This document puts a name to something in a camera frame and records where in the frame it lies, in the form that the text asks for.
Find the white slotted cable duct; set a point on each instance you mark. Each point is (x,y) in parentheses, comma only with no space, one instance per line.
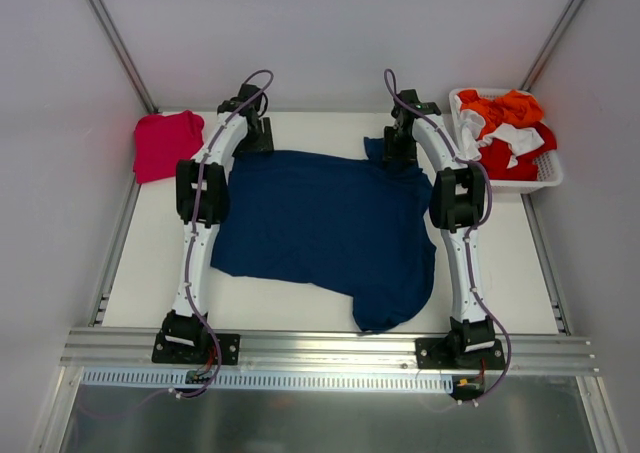
(271,380)

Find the red t-shirt in basket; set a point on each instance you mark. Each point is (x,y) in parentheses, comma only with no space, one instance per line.
(527,169)

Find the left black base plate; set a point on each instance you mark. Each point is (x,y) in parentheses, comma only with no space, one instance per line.
(169,350)

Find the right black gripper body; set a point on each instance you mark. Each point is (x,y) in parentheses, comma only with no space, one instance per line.
(398,146)

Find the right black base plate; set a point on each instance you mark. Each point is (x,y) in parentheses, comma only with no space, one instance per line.
(436,353)

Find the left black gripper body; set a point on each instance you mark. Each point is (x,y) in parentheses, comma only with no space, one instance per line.
(257,136)

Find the white plastic basket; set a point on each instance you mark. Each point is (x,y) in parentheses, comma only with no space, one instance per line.
(549,174)

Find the left aluminium corner post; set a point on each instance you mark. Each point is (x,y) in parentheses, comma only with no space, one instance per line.
(124,58)

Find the aluminium corner post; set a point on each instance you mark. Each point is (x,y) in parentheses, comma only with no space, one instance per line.
(124,58)
(569,13)

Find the folded pink t-shirt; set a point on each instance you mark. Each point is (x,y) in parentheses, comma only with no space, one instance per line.
(161,141)

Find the aluminium mounting rail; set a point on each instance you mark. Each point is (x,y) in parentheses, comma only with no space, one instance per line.
(540,355)

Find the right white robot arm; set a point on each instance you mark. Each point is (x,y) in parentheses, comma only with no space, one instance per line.
(456,209)

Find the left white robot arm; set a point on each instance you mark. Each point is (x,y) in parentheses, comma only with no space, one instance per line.
(203,204)

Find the orange t-shirt in basket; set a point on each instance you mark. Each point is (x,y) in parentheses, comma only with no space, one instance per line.
(515,108)

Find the right aluminium corner post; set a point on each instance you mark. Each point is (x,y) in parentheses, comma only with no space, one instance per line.
(569,13)

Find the navy blue t-shirt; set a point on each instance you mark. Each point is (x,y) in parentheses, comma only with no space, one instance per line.
(355,227)

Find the white t-shirt in basket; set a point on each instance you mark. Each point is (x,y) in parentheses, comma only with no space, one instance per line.
(498,150)

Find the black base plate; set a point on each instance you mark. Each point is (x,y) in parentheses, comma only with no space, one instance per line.
(169,350)
(436,353)

